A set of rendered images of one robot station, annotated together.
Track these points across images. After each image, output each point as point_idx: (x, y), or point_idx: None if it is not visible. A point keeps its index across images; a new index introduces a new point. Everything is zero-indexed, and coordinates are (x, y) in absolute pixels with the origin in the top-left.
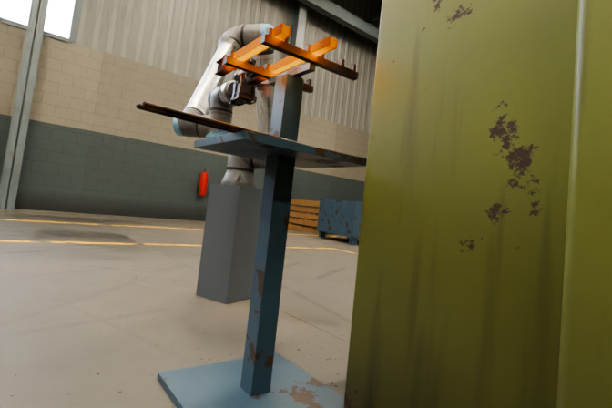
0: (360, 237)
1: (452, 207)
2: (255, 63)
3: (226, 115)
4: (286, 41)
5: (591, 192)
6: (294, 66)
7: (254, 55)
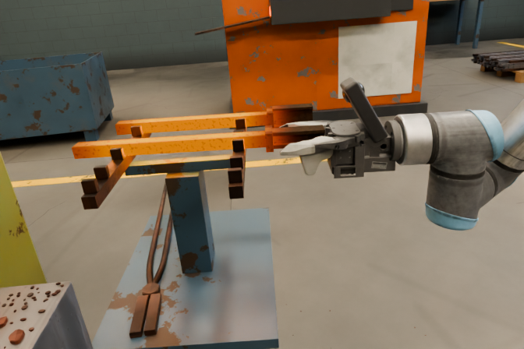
0: None
1: None
2: (347, 94)
3: (432, 178)
4: (132, 135)
5: None
6: (179, 152)
7: (202, 128)
